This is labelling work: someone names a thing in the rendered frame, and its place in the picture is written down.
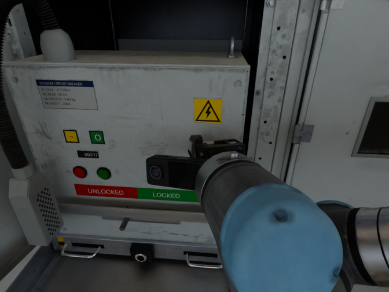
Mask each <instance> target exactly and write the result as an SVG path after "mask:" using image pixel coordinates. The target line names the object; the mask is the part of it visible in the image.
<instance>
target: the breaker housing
mask: <svg viewBox="0 0 389 292"><path fill-rule="evenodd" d="M74 51H75V56H76V59H75V60H71V61H44V58H43V55H42V54H41V55H38V56H33V57H28V58H25V59H20V60H15V61H1V63H3V64H1V66H2V69H3V65H35V66H69V67H134V68H200V69H234V70H248V80H247V91H246V98H245V109H244V120H243V132H242V139H241V142H243V135H244V124H245V113H246V106H247V95H248V84H249V73H250V65H248V64H247V62H246V60H245V58H244V56H243V54H242V53H241V52H234V54H235V57H227V54H228V53H229V52H185V51H136V50H74ZM3 72H4V69H3ZM4 74H5V72H4ZM5 78H6V80H7V77H6V74H5ZM7 83H8V80H7ZM8 86H9V83H8ZM9 89H10V86H9ZM10 92H11V94H12V91H11V89H10ZM12 97H13V95H12ZM13 101H14V103H15V100H14V98H13ZM15 106H16V103H15ZM16 109H17V106H16ZM17 112H18V109H17ZM18 114H19V112H18ZM19 117H20V114H19ZM20 120H21V118H20ZM21 124H22V126H23V123H22V121H21ZM23 129H24V126H23ZM24 132H25V129H24ZM25 135H26V132H25ZM26 137H27V135H26ZM27 140H28V138H27ZM28 143H29V141H28ZM29 146H30V143H29ZM30 149H31V146H30ZM31 152H32V149H31ZM32 155H33V157H34V154H33V152H32ZM34 160H35V158H34ZM35 163H36V161H35ZM36 166H37V164H36ZM37 169H38V166H37ZM38 171H39V169H38Z"/></svg>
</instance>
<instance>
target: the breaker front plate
mask: <svg viewBox="0 0 389 292"><path fill-rule="evenodd" d="M3 69H4V72H5V74H6V77H7V80H8V83H9V86H10V89H11V91H12V95H13V98H14V100H15V103H16V106H17V109H18V112H19V114H20V118H21V121H22V123H23V126H24V129H25V132H26V135H27V138H28V141H29V143H30V146H31V149H32V152H33V154H34V158H35V161H36V164H37V166H38V169H39V171H41V172H42V173H43V174H44V175H45V176H47V177H48V179H49V180H50V183H51V185H52V188H53V192H54V195H55V197H56V201H57V203H63V204H73V205H91V206H108V207H126V208H127V207H128V208H136V209H154V210H171V211H189V212H199V213H203V210H202V208H201V206H200V203H199V202H180V201H170V200H152V199H133V198H114V197H103V196H85V195H77V194H76V190H75V186H74V184H84V185H104V186H115V187H135V188H155V189H175V190H186V191H192V190H188V189H179V188H171V187H163V186H158V185H150V184H148V182H147V177H146V159H147V158H149V157H151V156H154V155H156V154H158V155H171V156H185V157H189V156H188V143H189V138H190V137H191V135H197V134H200V135H201V136H202V138H203V141H215V140H224V139H231V138H235V139H236V140H239V141H240V142H241V139H242V132H243V120H244V109H245V98H246V91H247V80H248V70H234V69H200V68H134V67H69V66H35V65H3ZM36 80H59V81H93V85H94V91H95V94H96V100H97V107H98V110H96V109H60V108H44V107H43V103H42V100H41V96H40V94H39V90H38V86H37V84H36ZM195 98H203V99H222V119H221V123H207V122H195ZM63 130H76V131H77V134H78V139H79V143H66V141H65V137H64V133H63ZM89 131H103V135H104V141H105V144H92V143H91V139H90V135H89ZM77 151H96V152H98V156H99V158H79V157H78V153H77ZM75 166H82V167H84V168H85V169H86V171H87V176H86V177H85V178H78V177H77V176H75V175H74V173H73V169H74V167H75ZM100 167H106V168H107V169H109V170H110V172H111V177H110V178H109V179H107V180H104V179H101V178H99V176H98V175H97V170H98V169H99V168H100ZM61 216H62V219H63V222H64V225H63V226H62V227H61V229H60V232H61V233H74V234H82V235H98V236H113V237H121V238H137V239H153V240H168V241H176V242H192V243H207V244H216V241H215V238H214V236H213V234H212V231H211V228H210V226H209V224H208V223H203V222H186V221H169V220H152V219H143V218H130V219H129V221H128V223H127V226H126V228H125V230H124V231H120V229H119V227H120V225H121V223H122V221H123V219H124V217H109V216H92V215H83V214H66V213H61Z"/></svg>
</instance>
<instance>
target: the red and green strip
mask: <svg viewBox="0 0 389 292"><path fill-rule="evenodd" d="M74 186H75V190H76V194H77V195H85V196H103V197H114V198H133V199H152V200H170V201H180V202H199V201H198V198H197V195H196V191H186V190H175V189H155V188H135V187H115V186H104V185H84V184H74Z"/></svg>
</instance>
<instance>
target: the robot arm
mask: <svg viewBox="0 0 389 292"><path fill-rule="evenodd" d="M233 141H235V142H237V143H233V144H231V143H229V142H233ZM239 147H240V148H241V149H240V148H239ZM188 156H189V157H185V156H171V155H158V154H156V155H154V156H151V157H149V158H147V159H146V177H147V182H148V184H150V185H158V186H163V187H171V188H179V189H188V190H192V191H196V195H197V198H198V201H199V203H200V206H201V208H202V210H203V213H204V215H205V217H206V219H207V221H208V224H209V226H210V228H211V231H212V234H213V236H214V238H215V241H216V245H217V248H218V251H219V255H220V258H221V263H222V267H223V271H224V274H225V278H226V283H227V286H228V290H229V292H351V291H352V288H353V285H354V284H361V285H366V286H379V287H389V206H388V207H378V208H370V207H359V208H354V207H353V206H351V205H349V204H347V203H344V202H340V201H337V200H322V201H319V202H316V203H315V202H314V201H313V200H312V199H311V198H309V197H308V196H307V195H306V194H304V193H303V192H302V191H300V190H298V189H296V188H294V187H292V186H289V185H287V184H286V183H285V182H283V181H281V180H280V179H279V178H277V177H276V176H274V175H273V174H271V173H270V172H269V171H267V170H266V169H264V168H263V167H262V166H260V165H259V164H258V163H256V162H254V161H253V160H251V159H250V158H248V157H247V156H246V155H245V144H243V143H242V142H240V141H239V140H236V139H235V138H231V139H224V140H215V141H203V138H202V136H201V135H200V134H197V135H191V137H190V138H189V143H188Z"/></svg>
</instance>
